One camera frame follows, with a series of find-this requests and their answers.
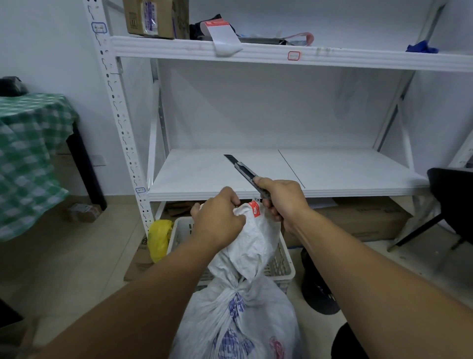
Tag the brown cardboard box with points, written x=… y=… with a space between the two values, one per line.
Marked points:
x=155 y=16

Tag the black bag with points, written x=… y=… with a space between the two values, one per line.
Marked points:
x=11 y=85

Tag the person's right forearm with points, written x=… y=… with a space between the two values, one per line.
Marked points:
x=380 y=288

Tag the red tag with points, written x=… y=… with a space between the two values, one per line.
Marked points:
x=254 y=209

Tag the white woven sack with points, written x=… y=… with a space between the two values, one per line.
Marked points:
x=244 y=296

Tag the person's left fingers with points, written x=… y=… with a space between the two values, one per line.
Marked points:
x=229 y=196

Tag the white plastic basket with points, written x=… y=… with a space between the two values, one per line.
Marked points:
x=277 y=262

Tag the white metal shelving rack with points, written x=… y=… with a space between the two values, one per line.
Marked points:
x=281 y=111

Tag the person's right thumb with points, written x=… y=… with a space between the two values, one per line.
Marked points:
x=263 y=184

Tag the grey utility knife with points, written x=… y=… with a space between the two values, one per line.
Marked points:
x=247 y=175

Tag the long flat cardboard box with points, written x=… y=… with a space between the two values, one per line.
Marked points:
x=362 y=218

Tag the person's right hand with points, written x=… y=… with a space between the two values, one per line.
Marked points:
x=286 y=201

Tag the flat cardboard sheet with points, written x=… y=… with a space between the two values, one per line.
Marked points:
x=140 y=259

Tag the black chair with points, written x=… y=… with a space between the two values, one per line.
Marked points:
x=443 y=207

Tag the green checkered tablecloth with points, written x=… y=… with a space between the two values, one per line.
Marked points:
x=27 y=159

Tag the person's left hand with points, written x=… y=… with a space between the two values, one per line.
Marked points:
x=218 y=218

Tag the person's left forearm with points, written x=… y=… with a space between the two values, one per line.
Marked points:
x=122 y=307

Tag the small cardboard box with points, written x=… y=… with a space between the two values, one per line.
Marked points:
x=84 y=212

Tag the white and red label strip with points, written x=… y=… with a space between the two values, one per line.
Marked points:
x=221 y=37

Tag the blue crumpled cloth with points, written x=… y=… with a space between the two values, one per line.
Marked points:
x=421 y=47

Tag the black round object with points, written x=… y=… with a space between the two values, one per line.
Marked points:
x=317 y=284

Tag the black cloth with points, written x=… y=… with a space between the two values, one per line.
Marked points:
x=207 y=27

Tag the yellow plastic bag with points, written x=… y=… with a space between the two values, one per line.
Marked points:
x=159 y=238

